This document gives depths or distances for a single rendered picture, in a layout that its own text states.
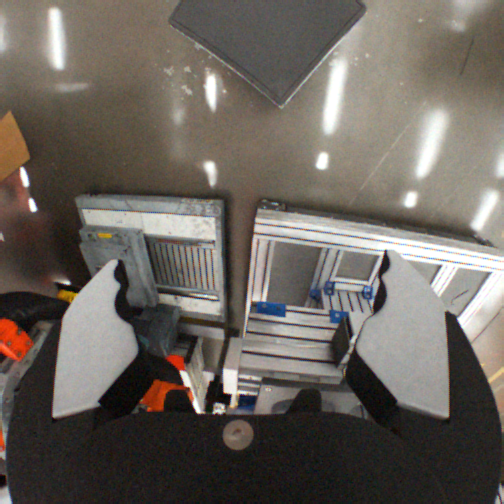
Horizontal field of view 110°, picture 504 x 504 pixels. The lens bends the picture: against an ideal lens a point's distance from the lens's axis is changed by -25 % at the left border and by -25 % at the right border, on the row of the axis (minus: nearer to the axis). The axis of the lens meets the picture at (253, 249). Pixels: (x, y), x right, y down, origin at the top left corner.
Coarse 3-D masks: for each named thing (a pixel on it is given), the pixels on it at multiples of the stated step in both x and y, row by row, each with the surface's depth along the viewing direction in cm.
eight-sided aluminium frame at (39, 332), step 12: (36, 324) 58; (48, 324) 59; (36, 336) 55; (36, 348) 53; (12, 360) 48; (24, 360) 49; (0, 372) 43; (12, 372) 45; (24, 372) 48; (0, 384) 41; (12, 384) 44; (0, 396) 40; (12, 396) 43; (0, 408) 39; (12, 408) 43; (0, 420) 39; (0, 456) 37
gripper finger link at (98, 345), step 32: (96, 288) 9; (64, 320) 7; (96, 320) 7; (128, 320) 9; (64, 352) 6; (96, 352) 6; (128, 352) 6; (64, 384) 5; (96, 384) 5; (128, 384) 6; (64, 416) 4
